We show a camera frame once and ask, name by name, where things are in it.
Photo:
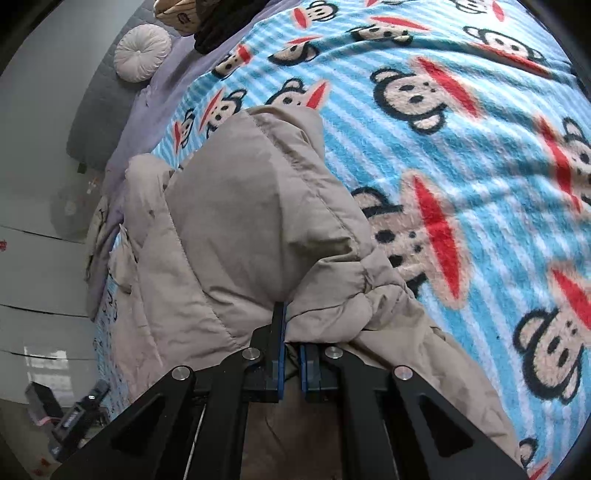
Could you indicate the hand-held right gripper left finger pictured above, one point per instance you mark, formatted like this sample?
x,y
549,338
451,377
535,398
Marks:
x,y
279,355

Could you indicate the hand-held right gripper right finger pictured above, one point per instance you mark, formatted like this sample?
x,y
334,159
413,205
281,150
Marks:
x,y
304,369

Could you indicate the beige puffer jacket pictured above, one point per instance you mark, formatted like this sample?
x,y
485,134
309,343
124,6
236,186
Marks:
x,y
240,207

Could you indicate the pile of dark clothes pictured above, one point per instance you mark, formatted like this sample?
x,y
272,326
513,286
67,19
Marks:
x,y
217,32

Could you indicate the round grey floor object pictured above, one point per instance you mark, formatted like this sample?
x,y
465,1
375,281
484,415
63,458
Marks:
x,y
69,207

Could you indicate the blue striped monkey print blanket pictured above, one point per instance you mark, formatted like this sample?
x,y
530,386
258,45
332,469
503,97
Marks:
x,y
461,152

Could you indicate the purple bed sheet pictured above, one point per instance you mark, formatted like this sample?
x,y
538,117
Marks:
x,y
157,106

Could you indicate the grey padded headboard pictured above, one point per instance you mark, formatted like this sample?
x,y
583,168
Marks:
x,y
97,101

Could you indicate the round white cushion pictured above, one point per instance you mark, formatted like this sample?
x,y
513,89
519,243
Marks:
x,y
142,53

